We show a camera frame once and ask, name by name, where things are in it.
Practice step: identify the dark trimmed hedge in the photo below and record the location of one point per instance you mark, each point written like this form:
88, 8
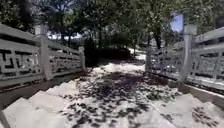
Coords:
110, 53

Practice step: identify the pale stone steps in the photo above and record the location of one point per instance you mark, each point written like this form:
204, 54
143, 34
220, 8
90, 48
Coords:
113, 100

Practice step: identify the wood of green trees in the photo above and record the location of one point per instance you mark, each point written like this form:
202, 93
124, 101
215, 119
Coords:
116, 16

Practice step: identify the carved white stone railing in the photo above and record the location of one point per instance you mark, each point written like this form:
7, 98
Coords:
43, 56
186, 56

